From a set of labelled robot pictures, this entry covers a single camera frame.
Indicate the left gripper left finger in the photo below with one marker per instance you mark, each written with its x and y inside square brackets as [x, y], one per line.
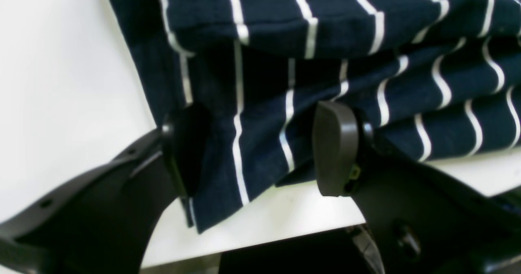
[101, 221]

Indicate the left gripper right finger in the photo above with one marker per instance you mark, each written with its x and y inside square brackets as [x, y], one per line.
[422, 220]

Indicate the navy white-striped T-shirt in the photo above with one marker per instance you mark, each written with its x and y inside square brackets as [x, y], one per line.
[437, 78]

